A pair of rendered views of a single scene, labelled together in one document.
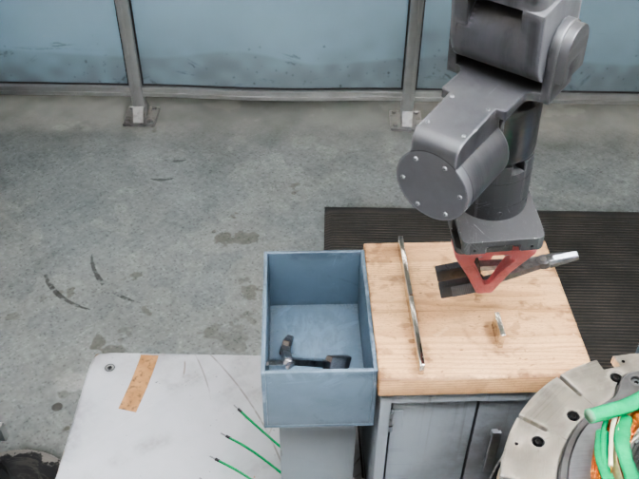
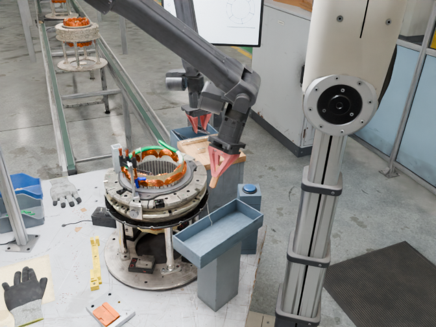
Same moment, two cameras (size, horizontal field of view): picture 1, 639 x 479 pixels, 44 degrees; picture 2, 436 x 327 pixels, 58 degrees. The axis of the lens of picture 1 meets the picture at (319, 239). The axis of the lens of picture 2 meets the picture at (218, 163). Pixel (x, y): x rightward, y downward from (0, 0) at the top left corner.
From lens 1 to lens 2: 1.34 m
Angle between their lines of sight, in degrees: 53
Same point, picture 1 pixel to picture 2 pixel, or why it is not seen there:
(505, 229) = (187, 108)
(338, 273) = not seen: hidden behind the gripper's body
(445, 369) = (185, 148)
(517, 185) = (191, 98)
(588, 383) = (186, 157)
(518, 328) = (206, 155)
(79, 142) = (357, 166)
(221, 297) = not seen: hidden behind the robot
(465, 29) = not seen: hidden behind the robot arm
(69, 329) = (279, 200)
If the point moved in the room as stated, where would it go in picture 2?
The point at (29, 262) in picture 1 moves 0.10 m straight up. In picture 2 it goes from (295, 181) to (297, 170)
